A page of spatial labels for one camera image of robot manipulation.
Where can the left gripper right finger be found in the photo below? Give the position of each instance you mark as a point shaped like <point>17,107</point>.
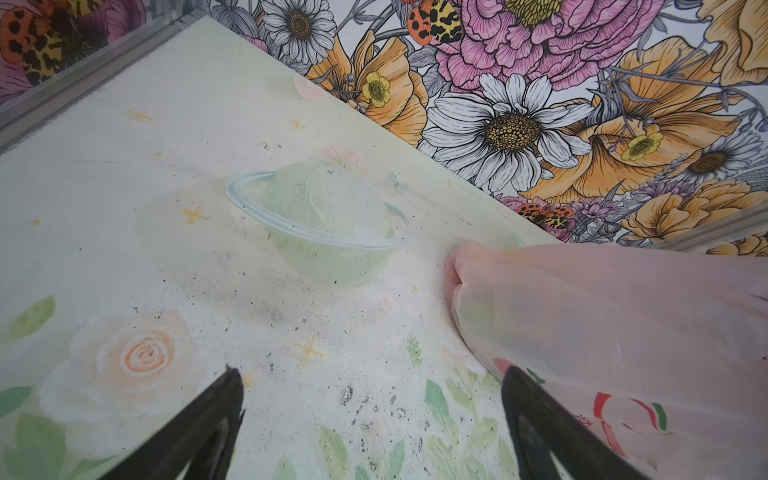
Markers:
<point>545,435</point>

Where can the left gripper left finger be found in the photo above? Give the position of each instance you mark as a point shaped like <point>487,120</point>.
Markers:
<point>198,443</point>

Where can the pink plastic bag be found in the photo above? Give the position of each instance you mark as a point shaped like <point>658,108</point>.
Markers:
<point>661,355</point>

